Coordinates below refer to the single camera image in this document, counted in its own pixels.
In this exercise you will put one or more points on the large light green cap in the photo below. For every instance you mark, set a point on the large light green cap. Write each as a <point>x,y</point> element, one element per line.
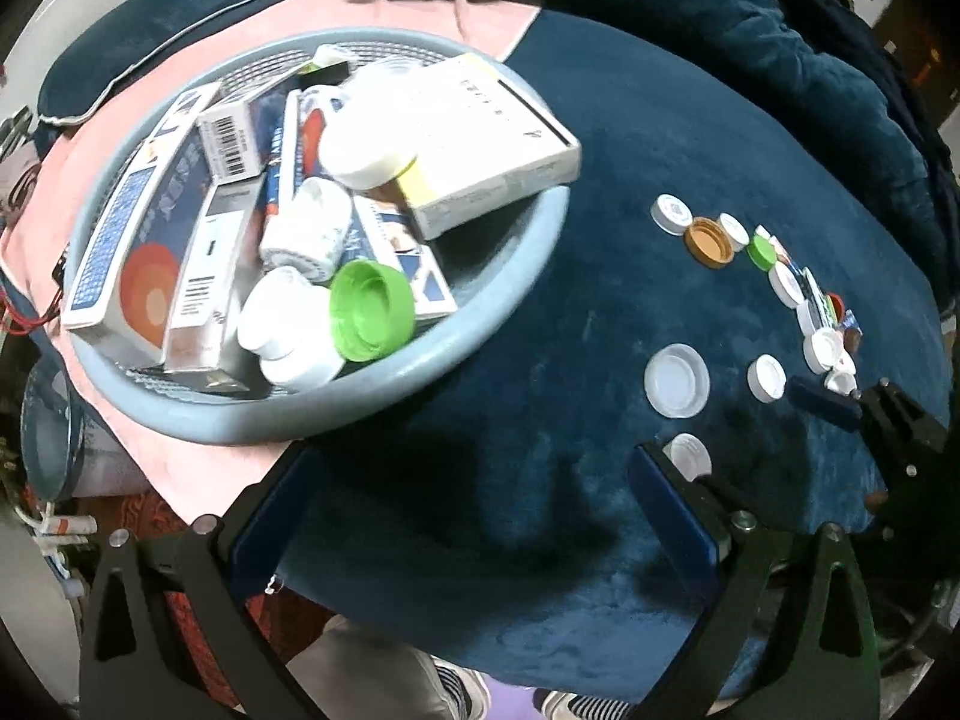
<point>371,307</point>

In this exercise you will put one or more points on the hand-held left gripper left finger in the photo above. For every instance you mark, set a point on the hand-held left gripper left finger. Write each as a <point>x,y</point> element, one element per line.
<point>262,532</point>

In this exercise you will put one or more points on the white printed medicine bottle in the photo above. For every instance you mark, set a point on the white printed medicine bottle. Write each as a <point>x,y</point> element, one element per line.
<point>307,229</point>

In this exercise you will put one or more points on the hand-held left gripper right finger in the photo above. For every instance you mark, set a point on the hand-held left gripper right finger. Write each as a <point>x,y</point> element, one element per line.
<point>671,521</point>

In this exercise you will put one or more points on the blue-grey plastic basket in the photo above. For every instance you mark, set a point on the blue-grey plastic basket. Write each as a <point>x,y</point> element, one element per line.
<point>480,300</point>

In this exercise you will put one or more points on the narrow blue white box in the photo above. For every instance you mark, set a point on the narrow blue white box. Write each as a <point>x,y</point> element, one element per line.
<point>281,157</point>

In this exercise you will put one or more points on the person's grey trouser leg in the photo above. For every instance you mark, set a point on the person's grey trouser leg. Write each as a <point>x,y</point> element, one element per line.
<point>360,660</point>

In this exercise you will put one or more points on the pink sheet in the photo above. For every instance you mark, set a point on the pink sheet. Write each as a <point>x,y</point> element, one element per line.
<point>465,22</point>

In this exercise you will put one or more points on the red patterned cloth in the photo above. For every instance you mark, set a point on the red patterned cloth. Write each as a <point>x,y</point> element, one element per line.
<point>300,619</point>

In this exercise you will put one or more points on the dark blue duvet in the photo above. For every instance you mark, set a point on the dark blue duvet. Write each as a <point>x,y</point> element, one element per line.
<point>750,15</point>

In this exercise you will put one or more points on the large white flat box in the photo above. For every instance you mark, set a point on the large white flat box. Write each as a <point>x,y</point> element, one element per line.
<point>487,135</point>

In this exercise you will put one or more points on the striped shoe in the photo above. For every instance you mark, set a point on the striped shoe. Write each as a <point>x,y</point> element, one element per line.
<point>457,686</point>
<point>592,705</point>

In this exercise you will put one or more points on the tan bottle cap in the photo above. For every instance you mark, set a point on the tan bottle cap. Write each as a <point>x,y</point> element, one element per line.
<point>709,241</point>

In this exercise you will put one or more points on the dark blue plush blanket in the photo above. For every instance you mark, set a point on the dark blue plush blanket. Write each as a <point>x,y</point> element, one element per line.
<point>525,427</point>

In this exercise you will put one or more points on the white barcode box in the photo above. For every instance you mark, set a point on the white barcode box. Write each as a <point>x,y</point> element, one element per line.
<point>229,139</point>

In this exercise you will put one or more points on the dark blue piped pillow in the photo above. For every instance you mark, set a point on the dark blue piped pillow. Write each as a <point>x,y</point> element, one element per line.
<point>187,7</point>

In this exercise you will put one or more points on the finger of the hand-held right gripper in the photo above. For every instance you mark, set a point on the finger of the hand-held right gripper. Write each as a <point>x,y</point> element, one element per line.
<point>821,401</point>

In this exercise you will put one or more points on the silver white box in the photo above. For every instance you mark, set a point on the silver white box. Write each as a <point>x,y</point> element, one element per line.
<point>214,255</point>

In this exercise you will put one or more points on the white cream tube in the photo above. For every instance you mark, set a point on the white cream tube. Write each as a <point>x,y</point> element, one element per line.
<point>319,109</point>

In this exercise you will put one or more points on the plain white plastic bottle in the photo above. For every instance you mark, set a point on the plain white plastic bottle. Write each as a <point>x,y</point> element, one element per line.
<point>289,330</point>

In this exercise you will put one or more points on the blue white picture box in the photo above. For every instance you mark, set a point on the blue white picture box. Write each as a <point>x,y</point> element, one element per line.
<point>405,255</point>

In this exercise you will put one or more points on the small light green cap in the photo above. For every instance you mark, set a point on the small light green cap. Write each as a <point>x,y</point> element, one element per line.
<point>761,251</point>

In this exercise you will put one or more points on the small white bottle black label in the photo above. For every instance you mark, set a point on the small white bottle black label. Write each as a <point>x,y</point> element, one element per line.
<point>326,64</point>

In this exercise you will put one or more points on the scattered white bottle caps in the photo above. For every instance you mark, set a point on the scattered white bottle caps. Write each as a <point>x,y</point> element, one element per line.
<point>677,380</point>

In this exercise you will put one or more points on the large white jar lid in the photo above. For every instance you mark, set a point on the large white jar lid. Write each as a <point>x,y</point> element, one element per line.
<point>360,150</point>

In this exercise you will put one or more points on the blue white box orange circle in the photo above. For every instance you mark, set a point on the blue white box orange circle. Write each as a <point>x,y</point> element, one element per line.
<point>127,240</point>

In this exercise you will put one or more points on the translucent jar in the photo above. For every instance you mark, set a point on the translucent jar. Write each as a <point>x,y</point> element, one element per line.
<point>386,79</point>

